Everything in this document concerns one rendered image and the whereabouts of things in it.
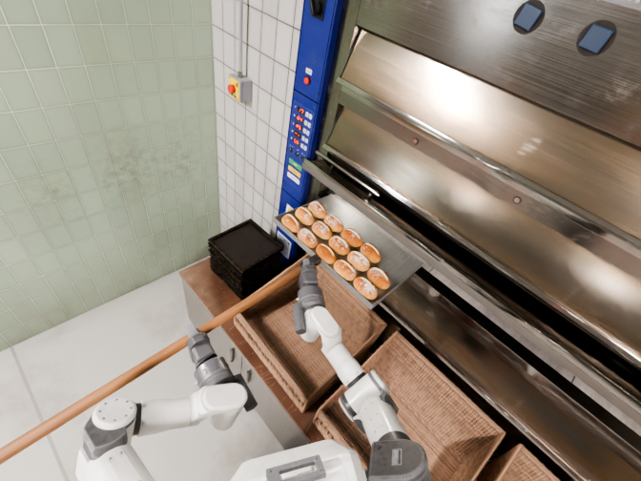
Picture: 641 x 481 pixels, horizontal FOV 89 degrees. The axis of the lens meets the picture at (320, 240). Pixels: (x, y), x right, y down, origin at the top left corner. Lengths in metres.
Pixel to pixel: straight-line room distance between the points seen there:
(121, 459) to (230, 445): 1.40
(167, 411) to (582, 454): 1.32
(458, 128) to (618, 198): 0.42
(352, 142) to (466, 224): 0.53
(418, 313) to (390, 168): 0.63
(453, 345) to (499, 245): 0.51
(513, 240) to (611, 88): 0.43
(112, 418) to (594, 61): 1.25
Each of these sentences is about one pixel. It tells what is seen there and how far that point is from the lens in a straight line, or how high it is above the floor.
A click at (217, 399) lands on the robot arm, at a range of 0.91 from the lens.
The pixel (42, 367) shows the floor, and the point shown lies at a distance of 2.59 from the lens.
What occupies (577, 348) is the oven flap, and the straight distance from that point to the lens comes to 1.20.
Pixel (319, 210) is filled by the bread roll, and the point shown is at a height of 1.22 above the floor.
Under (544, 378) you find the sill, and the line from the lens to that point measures 1.40.
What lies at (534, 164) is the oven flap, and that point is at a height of 1.76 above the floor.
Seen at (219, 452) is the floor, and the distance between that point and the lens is 2.17.
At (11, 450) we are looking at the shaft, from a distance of 1.06.
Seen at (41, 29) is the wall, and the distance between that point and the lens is 1.79.
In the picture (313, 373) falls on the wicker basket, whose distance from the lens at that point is 1.69.
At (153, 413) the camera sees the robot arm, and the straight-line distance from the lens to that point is 0.90.
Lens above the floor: 2.11
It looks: 44 degrees down
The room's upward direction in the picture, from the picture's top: 14 degrees clockwise
